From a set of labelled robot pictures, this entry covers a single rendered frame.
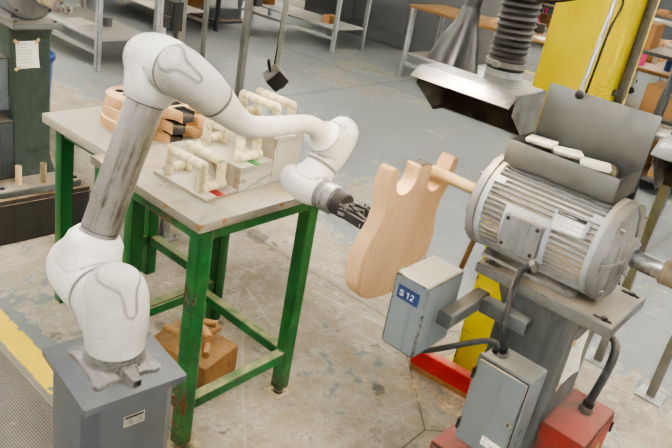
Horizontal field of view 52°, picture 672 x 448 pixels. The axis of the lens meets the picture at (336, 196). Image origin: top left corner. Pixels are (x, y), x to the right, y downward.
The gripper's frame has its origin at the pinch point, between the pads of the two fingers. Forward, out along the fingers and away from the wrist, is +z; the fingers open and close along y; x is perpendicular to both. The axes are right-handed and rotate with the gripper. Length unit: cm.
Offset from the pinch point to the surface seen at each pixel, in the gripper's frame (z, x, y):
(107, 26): -537, -51, -254
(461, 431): 40, -40, 3
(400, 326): 22.8, -12.4, 21.0
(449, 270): 25.5, 2.2, 10.6
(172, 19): -185, 20, -59
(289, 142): -65, 1, -25
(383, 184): 3.9, 16.7, 16.5
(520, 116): 20.4, 40.1, -11.3
